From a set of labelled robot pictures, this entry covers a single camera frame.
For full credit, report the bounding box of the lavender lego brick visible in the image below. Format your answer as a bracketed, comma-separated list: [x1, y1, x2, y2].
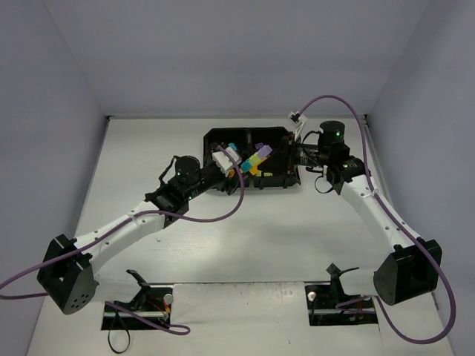
[257, 145, 272, 159]

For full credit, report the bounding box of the yellow orange lego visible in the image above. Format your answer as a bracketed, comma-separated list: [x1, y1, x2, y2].
[249, 153, 267, 176]

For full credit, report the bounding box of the turquoise lego block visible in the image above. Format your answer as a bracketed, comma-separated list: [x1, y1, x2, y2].
[240, 159, 253, 174]

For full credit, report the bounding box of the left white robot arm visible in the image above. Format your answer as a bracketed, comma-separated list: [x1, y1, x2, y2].
[37, 148, 242, 314]

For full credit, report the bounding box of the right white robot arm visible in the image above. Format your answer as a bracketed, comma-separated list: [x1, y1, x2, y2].
[290, 116, 442, 306]

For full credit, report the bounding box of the black four-compartment bin tray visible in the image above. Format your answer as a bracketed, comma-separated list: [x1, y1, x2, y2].
[203, 127, 301, 189]

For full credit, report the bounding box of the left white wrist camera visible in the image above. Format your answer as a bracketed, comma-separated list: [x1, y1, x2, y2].
[212, 146, 242, 177]

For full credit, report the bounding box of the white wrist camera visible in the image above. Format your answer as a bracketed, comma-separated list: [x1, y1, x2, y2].
[212, 146, 242, 177]
[288, 111, 307, 142]

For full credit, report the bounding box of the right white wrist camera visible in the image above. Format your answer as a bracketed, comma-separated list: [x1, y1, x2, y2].
[288, 111, 307, 142]

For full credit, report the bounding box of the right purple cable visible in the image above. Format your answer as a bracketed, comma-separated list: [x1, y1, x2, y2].
[299, 95, 456, 342]

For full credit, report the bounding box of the purple cable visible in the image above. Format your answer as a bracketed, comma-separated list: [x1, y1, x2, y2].
[299, 95, 456, 342]
[0, 145, 246, 335]

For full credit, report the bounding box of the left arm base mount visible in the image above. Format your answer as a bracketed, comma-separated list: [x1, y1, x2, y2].
[101, 269, 174, 331]

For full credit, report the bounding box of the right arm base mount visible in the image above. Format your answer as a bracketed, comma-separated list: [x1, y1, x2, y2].
[304, 283, 379, 327]

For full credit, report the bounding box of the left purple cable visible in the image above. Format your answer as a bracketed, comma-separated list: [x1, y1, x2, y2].
[0, 145, 246, 335]

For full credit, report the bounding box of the black loop cable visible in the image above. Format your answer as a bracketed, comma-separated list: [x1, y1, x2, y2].
[108, 313, 131, 352]

